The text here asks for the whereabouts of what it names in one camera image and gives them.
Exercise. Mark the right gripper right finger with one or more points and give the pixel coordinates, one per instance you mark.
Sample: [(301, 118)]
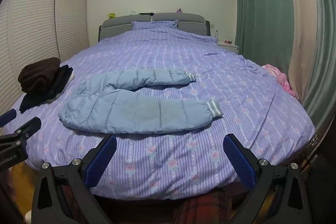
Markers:
[(259, 176)]

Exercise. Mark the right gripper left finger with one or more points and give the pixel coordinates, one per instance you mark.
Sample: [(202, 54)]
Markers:
[(62, 193)]

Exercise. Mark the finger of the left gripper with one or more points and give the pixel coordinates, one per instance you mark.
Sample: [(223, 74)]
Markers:
[(7, 117)]

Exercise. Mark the light blue padded pants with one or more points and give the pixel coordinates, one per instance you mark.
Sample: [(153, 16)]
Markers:
[(110, 103)]

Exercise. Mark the black folded garment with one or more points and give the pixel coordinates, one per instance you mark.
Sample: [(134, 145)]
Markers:
[(63, 76)]

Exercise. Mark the brown folded garment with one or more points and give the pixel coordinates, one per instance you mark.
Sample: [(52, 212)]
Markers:
[(38, 76)]

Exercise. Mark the red plaid cloth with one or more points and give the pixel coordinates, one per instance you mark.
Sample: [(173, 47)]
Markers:
[(214, 207)]

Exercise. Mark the purple floral striped duvet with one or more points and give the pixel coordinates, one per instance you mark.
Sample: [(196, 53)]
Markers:
[(169, 97)]

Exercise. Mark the white louvered wardrobe doors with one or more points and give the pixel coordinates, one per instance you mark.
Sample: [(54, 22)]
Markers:
[(32, 30)]

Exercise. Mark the pink blanket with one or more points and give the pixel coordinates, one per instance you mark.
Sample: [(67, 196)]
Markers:
[(281, 78)]

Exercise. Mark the grey upholstered headboard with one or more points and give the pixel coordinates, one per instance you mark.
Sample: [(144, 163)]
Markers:
[(187, 22)]

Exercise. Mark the yellow toy on headboard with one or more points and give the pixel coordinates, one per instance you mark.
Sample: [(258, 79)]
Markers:
[(112, 15)]

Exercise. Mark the beige curtain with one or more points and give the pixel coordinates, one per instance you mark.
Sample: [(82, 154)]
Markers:
[(304, 41)]

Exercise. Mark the white bedside table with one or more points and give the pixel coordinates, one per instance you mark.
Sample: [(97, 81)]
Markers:
[(228, 46)]

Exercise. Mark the black flat item on headboard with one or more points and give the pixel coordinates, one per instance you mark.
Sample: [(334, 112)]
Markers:
[(146, 13)]

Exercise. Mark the clear plastic bottle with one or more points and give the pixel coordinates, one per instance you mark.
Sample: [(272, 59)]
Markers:
[(216, 34)]

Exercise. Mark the purple striped pillow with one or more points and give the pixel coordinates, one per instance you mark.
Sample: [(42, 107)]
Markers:
[(155, 24)]

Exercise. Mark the green curtain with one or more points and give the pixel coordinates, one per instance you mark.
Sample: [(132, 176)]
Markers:
[(264, 34)]

